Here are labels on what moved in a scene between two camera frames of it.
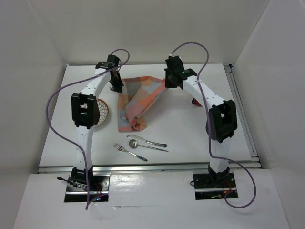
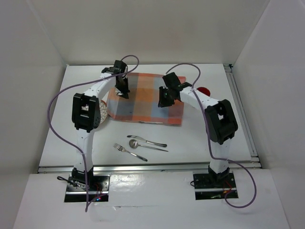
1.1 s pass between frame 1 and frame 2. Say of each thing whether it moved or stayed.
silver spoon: stayed
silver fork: stayed
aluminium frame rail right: stayed
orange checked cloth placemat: moved
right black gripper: moved
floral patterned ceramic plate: stayed
